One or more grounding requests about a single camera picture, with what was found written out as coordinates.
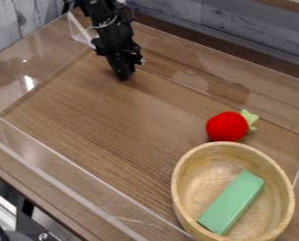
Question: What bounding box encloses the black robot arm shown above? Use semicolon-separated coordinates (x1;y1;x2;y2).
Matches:
63;0;144;81

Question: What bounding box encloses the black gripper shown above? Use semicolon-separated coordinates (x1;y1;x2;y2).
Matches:
91;15;144;81

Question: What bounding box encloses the oval wooden bowl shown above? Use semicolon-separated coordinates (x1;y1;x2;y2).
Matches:
171;142;295;241

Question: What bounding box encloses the red plush strawberry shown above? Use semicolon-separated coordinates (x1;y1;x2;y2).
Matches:
206;109;259;142

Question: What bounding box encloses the black metal table bracket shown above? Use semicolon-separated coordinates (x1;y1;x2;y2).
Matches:
15;198;62;241

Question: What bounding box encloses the clear acrylic enclosure wall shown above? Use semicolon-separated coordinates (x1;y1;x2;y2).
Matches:
0;15;299;241

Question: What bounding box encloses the green rectangular block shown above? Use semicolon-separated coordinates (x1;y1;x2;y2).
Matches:
198;170;266;235

